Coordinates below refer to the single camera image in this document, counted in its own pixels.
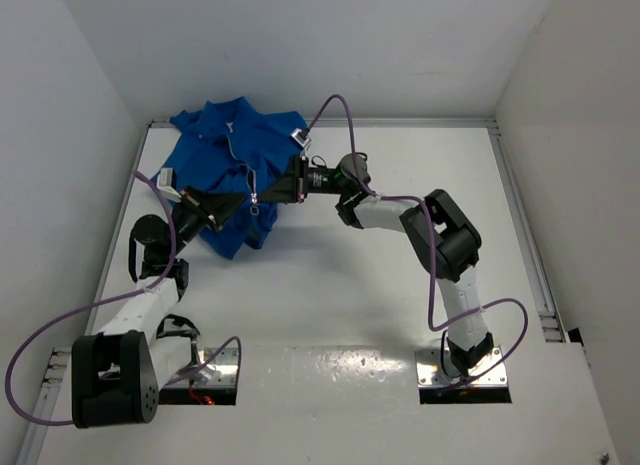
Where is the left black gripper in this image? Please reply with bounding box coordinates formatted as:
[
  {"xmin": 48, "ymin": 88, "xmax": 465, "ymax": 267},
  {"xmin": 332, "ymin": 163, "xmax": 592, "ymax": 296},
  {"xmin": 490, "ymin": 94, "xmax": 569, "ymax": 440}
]
[{"xmin": 168, "ymin": 184, "xmax": 248, "ymax": 256}]

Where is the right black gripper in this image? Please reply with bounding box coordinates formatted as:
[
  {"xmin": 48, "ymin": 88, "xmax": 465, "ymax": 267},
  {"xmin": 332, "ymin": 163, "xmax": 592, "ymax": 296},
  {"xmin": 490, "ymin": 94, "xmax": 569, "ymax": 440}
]
[{"xmin": 258, "ymin": 155, "xmax": 349, "ymax": 204}]

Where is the metal zipper pull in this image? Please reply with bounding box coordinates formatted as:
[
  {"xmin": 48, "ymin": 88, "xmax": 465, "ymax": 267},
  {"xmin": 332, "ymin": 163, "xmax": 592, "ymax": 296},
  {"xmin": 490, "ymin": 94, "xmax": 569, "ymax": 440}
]
[{"xmin": 250, "ymin": 192, "xmax": 260, "ymax": 216}]

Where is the blue zip-up jacket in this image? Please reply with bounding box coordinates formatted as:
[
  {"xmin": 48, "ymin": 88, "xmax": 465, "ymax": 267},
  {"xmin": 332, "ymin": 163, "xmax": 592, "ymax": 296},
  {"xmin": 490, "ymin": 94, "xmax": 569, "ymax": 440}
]
[{"xmin": 164, "ymin": 97, "xmax": 306, "ymax": 259}]

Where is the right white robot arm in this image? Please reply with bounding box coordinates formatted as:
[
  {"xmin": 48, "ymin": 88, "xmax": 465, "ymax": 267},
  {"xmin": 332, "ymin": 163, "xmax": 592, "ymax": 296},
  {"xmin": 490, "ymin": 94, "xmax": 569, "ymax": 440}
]
[{"xmin": 257, "ymin": 152, "xmax": 494, "ymax": 377}]

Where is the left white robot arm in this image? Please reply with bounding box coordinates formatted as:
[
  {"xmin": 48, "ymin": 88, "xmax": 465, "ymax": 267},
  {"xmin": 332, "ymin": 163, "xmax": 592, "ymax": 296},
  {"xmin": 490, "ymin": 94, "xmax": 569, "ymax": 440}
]
[{"xmin": 71, "ymin": 187, "xmax": 247, "ymax": 429}]

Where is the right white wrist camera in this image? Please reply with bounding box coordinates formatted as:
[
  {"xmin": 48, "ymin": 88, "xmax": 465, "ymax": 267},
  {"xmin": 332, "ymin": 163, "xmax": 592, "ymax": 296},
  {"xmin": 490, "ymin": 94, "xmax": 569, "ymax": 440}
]
[{"xmin": 290, "ymin": 128, "xmax": 312, "ymax": 155}]

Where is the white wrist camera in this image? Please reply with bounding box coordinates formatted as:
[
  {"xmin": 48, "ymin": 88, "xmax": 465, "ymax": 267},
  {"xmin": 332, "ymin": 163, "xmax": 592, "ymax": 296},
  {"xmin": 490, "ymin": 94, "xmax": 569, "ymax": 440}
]
[
  {"xmin": 290, "ymin": 128, "xmax": 312, "ymax": 155},
  {"xmin": 156, "ymin": 167, "xmax": 181, "ymax": 203}
]

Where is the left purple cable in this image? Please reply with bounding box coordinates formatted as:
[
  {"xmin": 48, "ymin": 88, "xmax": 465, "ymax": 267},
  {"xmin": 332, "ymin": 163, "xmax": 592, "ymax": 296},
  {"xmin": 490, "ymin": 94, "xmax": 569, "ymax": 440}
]
[{"xmin": 4, "ymin": 169, "xmax": 241, "ymax": 427}]

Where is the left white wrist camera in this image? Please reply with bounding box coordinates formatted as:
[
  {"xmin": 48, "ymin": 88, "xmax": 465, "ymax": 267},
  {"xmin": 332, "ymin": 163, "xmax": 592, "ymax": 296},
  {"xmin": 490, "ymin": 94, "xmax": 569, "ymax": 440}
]
[{"xmin": 156, "ymin": 167, "xmax": 181, "ymax": 203}]

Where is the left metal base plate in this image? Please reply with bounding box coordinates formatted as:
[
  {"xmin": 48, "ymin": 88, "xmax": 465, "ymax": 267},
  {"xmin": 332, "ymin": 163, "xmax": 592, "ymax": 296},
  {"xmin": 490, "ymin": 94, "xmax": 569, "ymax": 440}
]
[{"xmin": 164, "ymin": 346, "xmax": 242, "ymax": 391}]

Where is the metal base plate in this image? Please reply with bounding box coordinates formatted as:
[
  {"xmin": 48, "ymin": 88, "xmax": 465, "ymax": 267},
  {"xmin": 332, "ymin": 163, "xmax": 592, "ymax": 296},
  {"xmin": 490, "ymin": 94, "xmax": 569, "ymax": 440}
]
[
  {"xmin": 164, "ymin": 346, "xmax": 242, "ymax": 391},
  {"xmin": 414, "ymin": 347, "xmax": 511, "ymax": 389}
]

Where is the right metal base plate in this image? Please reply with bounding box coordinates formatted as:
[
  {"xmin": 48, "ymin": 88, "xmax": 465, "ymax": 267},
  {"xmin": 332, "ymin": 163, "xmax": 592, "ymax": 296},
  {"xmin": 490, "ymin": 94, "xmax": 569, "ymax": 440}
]
[{"xmin": 414, "ymin": 347, "xmax": 511, "ymax": 389}]

